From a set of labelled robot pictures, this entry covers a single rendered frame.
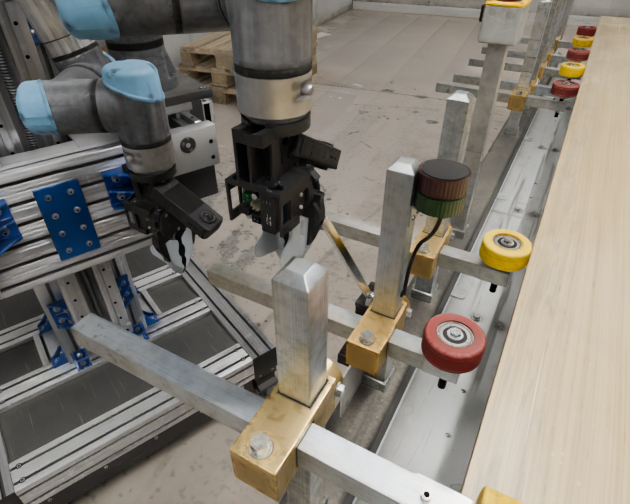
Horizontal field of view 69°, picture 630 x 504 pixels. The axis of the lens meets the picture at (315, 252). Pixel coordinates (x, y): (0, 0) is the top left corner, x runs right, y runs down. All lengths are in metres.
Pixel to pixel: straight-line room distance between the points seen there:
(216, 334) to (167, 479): 0.45
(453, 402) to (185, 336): 0.97
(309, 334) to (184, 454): 1.25
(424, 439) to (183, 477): 0.89
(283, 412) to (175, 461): 1.15
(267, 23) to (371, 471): 0.39
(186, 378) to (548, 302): 0.51
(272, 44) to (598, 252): 0.65
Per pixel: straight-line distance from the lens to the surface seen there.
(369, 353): 0.65
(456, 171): 0.56
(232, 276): 0.78
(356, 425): 0.78
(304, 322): 0.38
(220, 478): 1.54
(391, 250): 0.62
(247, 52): 0.44
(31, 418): 1.58
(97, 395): 1.55
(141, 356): 0.55
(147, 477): 1.60
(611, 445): 0.61
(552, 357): 0.67
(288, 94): 0.45
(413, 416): 0.90
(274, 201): 0.47
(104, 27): 0.53
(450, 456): 0.87
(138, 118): 0.71
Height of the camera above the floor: 1.35
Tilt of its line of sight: 37 degrees down
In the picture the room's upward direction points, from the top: straight up
